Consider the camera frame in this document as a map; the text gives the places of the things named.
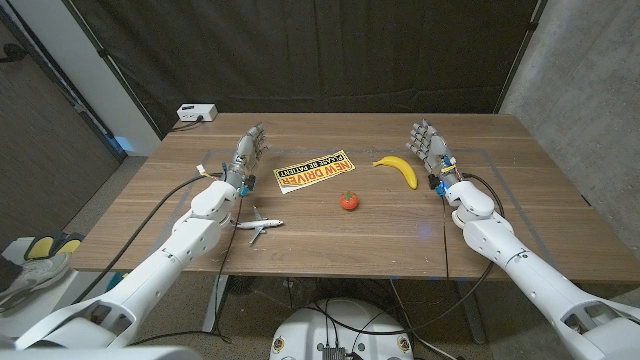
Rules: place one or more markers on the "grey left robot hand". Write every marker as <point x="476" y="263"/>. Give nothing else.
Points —
<point x="245" y="160"/>

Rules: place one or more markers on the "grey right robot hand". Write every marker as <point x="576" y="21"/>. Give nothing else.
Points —
<point x="435" y="150"/>

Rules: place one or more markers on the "yellow new driver bumper sticker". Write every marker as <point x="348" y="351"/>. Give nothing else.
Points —
<point x="312" y="172"/>

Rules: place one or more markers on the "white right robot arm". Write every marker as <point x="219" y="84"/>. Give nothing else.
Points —
<point x="525" y="280"/>

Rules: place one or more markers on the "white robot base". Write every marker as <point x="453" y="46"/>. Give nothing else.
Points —
<point x="345" y="325"/>

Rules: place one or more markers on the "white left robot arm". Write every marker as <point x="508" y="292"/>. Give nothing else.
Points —
<point x="150" y="270"/>

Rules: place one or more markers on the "yellow banana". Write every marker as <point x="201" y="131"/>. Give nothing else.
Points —
<point x="402" y="167"/>

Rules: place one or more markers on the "white toy airplane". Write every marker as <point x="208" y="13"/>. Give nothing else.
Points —
<point x="260" y="224"/>

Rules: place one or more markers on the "red toy tomato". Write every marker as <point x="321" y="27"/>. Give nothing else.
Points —
<point x="349" y="200"/>

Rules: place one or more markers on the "teal orange plastic toy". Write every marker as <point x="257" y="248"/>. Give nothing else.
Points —
<point x="116" y="282"/>

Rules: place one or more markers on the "white power outlet box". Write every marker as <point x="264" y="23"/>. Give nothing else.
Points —
<point x="196" y="112"/>

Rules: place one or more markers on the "black backdrop curtain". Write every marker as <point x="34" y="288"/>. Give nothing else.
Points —
<point x="325" y="50"/>

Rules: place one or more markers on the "grey table leg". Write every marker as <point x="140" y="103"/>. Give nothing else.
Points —
<point x="472" y="315"/>
<point x="215" y="305"/>

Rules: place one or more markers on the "black backdrop stand pole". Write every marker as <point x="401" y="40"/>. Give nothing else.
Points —
<point x="102" y="52"/>
<point x="533" y="23"/>

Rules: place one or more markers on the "yellow black shoe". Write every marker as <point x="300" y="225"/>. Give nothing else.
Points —
<point x="40" y="246"/>
<point x="69" y="246"/>

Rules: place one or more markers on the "grey sneaker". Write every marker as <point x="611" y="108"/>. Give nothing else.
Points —
<point x="35" y="277"/>

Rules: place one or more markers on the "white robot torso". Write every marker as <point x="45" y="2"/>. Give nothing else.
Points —
<point x="100" y="354"/>

